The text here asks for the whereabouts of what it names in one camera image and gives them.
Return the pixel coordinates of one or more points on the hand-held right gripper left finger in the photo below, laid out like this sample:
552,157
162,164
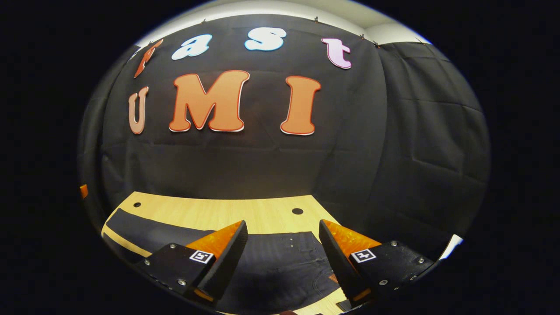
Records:
227,262

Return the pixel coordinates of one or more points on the dark jeans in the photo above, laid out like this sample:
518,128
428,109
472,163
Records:
280,267

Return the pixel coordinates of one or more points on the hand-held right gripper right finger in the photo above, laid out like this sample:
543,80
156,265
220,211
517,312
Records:
337,262

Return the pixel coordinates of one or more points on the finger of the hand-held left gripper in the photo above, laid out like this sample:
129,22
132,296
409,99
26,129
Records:
84,191

